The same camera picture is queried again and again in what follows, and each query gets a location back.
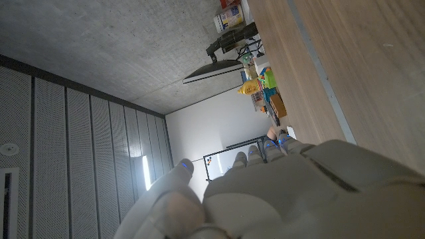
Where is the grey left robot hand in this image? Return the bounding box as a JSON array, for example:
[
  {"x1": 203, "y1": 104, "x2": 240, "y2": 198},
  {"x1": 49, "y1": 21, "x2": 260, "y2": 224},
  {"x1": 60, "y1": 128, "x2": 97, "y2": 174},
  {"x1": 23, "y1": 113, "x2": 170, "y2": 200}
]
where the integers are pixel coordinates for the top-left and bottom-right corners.
[{"x1": 112, "y1": 130, "x2": 425, "y2": 239}]

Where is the brown brick block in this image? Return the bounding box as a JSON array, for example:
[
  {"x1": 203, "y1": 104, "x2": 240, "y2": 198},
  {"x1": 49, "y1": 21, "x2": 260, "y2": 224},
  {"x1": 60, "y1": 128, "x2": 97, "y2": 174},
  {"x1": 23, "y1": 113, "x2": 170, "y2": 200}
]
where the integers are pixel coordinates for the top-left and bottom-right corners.
[{"x1": 268, "y1": 94, "x2": 288, "y2": 120}]

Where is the teal cube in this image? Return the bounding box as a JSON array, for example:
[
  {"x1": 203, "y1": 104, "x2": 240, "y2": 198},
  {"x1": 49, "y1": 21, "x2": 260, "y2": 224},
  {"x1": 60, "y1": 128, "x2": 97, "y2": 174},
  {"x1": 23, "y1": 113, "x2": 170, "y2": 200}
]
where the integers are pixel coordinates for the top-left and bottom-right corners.
[{"x1": 262, "y1": 86, "x2": 277, "y2": 103}]

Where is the yellow squeeze bottle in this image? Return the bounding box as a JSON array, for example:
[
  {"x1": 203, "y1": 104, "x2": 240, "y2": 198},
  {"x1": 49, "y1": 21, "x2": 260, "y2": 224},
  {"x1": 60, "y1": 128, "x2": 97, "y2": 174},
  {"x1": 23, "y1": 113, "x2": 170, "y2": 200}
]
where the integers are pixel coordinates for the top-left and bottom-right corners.
[{"x1": 236, "y1": 78, "x2": 263, "y2": 96}]

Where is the green cube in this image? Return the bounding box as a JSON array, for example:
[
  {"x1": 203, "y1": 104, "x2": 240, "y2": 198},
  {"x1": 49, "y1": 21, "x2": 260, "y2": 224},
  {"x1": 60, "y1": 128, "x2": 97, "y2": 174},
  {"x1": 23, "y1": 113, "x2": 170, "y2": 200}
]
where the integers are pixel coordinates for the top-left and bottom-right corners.
[{"x1": 264, "y1": 69, "x2": 278, "y2": 90}]

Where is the white cube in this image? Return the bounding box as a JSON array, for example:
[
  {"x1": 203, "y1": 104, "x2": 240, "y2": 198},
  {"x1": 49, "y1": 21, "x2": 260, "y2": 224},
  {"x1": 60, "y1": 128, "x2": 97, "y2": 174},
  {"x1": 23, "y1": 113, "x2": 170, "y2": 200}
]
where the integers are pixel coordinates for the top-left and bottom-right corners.
[{"x1": 252, "y1": 54, "x2": 270, "y2": 76}]

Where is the bright strip light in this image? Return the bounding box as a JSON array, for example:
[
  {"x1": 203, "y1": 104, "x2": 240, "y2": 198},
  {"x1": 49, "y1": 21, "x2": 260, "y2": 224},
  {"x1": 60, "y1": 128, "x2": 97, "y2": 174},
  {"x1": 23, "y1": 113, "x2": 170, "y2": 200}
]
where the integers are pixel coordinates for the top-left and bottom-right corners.
[{"x1": 141, "y1": 155, "x2": 152, "y2": 192}]

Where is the black computer monitor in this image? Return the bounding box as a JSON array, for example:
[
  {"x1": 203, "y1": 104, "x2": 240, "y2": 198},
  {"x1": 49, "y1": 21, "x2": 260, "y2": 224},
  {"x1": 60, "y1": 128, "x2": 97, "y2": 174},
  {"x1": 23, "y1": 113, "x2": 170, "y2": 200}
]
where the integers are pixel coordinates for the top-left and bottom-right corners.
[{"x1": 182, "y1": 58, "x2": 245, "y2": 84}]

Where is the white wipes canister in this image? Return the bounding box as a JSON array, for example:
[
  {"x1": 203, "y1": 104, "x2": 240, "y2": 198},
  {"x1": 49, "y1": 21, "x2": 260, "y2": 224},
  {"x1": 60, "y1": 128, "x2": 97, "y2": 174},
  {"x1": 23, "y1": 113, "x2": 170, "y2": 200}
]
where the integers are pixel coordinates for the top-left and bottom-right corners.
[{"x1": 213, "y1": 3, "x2": 246, "y2": 34}]

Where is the red snack bag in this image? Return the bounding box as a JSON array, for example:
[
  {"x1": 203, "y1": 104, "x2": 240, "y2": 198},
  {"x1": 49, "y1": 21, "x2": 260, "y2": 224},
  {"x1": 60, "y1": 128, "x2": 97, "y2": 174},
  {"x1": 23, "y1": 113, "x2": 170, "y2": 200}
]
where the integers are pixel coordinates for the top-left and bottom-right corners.
[{"x1": 219, "y1": 0, "x2": 242, "y2": 10}]

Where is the white framed ceiling vent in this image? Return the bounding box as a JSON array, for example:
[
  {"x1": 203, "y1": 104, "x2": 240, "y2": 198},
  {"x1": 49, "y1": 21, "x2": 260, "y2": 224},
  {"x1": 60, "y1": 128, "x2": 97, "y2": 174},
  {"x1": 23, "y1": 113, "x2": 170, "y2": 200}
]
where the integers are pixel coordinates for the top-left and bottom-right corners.
[{"x1": 0, "y1": 167, "x2": 20, "y2": 239}]

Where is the round white ceiling sensor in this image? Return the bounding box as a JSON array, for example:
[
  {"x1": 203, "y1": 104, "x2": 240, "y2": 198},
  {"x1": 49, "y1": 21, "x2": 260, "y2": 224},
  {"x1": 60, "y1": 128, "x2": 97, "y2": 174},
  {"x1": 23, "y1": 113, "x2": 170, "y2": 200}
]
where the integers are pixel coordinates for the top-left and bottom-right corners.
[{"x1": 0, "y1": 142, "x2": 20, "y2": 157}]

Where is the whiteboard with black frame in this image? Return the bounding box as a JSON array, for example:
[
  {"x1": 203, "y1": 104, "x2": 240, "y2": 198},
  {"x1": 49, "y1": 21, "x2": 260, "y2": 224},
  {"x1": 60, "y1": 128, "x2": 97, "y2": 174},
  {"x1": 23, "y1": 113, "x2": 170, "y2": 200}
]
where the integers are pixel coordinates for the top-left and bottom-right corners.
[{"x1": 202, "y1": 135, "x2": 268, "y2": 183}]

